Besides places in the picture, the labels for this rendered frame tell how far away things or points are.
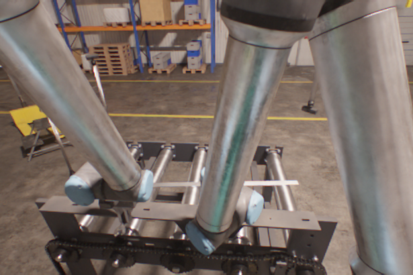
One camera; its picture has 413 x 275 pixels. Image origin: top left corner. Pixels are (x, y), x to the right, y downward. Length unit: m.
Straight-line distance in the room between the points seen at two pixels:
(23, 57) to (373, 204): 0.53
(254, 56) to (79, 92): 0.27
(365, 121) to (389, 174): 0.09
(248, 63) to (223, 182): 0.22
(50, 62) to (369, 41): 0.42
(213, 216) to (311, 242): 0.72
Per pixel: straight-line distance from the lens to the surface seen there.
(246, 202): 0.64
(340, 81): 0.38
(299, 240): 1.14
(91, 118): 0.43
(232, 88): 0.31
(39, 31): 0.36
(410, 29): 11.59
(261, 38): 0.28
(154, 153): 2.04
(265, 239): 1.41
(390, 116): 0.39
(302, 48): 10.09
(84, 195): 0.70
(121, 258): 1.27
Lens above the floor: 1.90
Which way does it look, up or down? 29 degrees down
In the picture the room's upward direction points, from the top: 1 degrees counter-clockwise
